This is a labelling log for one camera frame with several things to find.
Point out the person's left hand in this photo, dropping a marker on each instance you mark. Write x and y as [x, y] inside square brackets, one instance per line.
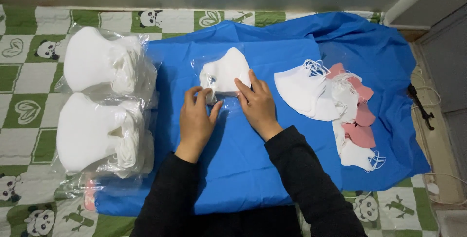
[195, 127]

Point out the person's right hand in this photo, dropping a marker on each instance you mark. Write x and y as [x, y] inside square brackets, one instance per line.
[259, 109]

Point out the clear bag of white masks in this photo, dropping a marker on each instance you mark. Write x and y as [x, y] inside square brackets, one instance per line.
[228, 69]

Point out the pile of loose white masks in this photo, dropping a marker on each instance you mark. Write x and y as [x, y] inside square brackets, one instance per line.
[302, 91]

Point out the blue plastic cloth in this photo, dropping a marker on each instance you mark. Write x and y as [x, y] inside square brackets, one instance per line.
[248, 164]

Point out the stack of flat clear bags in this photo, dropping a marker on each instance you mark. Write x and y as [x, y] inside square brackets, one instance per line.
[109, 188]

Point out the large bagged white mask stack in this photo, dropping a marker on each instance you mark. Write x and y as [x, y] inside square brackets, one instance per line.
[91, 60]
[85, 134]

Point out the person's black top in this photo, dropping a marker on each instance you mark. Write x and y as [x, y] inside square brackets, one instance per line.
[248, 226]

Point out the pink mask packet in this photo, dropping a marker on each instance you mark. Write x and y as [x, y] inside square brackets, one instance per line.
[89, 196]

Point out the black mini tripod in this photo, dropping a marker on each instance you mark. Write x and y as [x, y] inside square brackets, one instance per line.
[420, 107]

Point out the green checked panda bedsheet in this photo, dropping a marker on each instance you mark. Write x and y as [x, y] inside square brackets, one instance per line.
[25, 83]

